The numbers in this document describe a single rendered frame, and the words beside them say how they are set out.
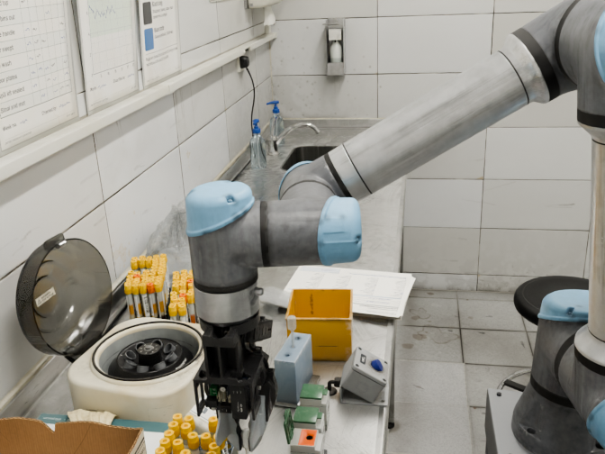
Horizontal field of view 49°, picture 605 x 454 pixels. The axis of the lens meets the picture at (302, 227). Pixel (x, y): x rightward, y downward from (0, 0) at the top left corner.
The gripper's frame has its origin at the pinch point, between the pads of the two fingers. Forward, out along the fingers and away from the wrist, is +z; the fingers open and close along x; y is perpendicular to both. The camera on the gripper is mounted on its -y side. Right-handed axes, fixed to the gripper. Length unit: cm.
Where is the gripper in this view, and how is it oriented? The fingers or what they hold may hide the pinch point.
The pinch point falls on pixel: (246, 438)
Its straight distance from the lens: 92.1
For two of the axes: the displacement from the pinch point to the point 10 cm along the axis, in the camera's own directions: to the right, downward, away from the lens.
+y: -1.6, 3.7, -9.2
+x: 9.9, 0.2, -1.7
